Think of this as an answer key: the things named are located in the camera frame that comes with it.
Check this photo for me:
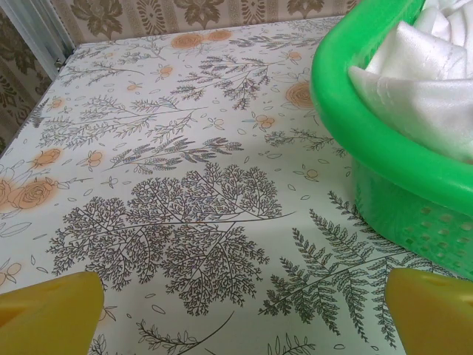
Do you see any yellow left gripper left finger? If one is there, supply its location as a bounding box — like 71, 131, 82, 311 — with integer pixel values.
0, 271, 106, 355

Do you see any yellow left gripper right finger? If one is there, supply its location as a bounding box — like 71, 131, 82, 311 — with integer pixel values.
384, 268, 473, 355

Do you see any green plastic basket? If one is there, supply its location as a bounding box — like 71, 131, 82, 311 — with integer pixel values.
309, 0, 473, 280

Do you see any white crumpled t-shirt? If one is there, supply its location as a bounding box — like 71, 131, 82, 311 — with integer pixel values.
412, 0, 473, 51
365, 20, 469, 81
349, 66, 473, 163

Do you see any aluminium frame post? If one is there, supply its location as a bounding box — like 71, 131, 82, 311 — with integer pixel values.
0, 0, 77, 81

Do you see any floral patterned table cover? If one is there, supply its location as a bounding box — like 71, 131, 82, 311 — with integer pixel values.
0, 16, 473, 355

